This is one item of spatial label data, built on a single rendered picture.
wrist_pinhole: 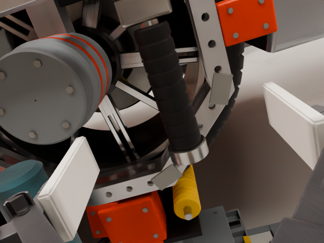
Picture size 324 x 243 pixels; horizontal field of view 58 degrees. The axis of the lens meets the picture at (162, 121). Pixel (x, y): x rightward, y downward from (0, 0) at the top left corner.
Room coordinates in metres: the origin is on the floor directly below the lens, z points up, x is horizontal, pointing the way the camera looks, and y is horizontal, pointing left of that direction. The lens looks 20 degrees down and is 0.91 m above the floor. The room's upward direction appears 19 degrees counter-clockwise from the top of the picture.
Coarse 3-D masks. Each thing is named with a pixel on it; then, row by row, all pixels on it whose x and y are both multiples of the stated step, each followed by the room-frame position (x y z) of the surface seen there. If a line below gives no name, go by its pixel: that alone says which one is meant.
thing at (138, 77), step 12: (108, 0) 0.77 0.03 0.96; (72, 12) 0.78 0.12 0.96; (108, 12) 0.77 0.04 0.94; (72, 24) 0.78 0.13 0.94; (108, 24) 0.77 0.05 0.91; (132, 36) 0.76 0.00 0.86; (132, 48) 0.76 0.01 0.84; (132, 72) 0.77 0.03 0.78; (144, 72) 0.76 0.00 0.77; (132, 84) 0.77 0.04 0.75; (144, 84) 0.77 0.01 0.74; (120, 96) 0.77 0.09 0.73; (132, 96) 0.77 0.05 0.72; (120, 108) 0.77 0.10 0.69
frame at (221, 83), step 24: (192, 0) 0.49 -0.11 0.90; (192, 24) 0.54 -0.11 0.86; (216, 24) 0.49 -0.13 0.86; (216, 48) 0.49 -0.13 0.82; (216, 72) 0.49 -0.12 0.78; (216, 96) 0.49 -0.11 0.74; (0, 168) 0.54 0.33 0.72; (48, 168) 0.59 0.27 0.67; (144, 168) 0.55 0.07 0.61; (168, 168) 0.50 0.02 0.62; (96, 192) 0.52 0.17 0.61; (120, 192) 0.52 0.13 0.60; (144, 192) 0.51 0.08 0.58
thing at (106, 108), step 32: (96, 0) 0.61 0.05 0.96; (0, 32) 0.78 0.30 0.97; (32, 32) 0.63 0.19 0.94; (96, 32) 0.62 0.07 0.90; (192, 32) 0.65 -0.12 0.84; (128, 64) 0.61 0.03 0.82; (192, 64) 0.69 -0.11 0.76; (192, 96) 0.59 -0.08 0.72; (0, 128) 0.64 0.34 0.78; (128, 128) 0.83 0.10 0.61; (160, 128) 0.69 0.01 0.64; (96, 160) 0.65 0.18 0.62; (128, 160) 0.62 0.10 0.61
